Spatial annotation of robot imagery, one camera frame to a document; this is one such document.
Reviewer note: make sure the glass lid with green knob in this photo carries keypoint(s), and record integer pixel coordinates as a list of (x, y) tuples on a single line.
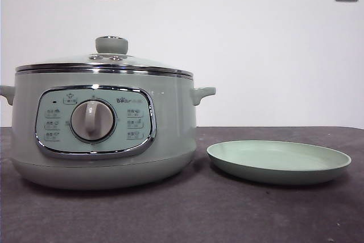
[(111, 45)]

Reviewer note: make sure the pale green electric steamer pot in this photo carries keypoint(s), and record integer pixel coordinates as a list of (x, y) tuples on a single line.
[(170, 117)]

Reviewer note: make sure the pale green round plate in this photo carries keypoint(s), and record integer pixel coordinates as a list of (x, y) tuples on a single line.
[(273, 166)]

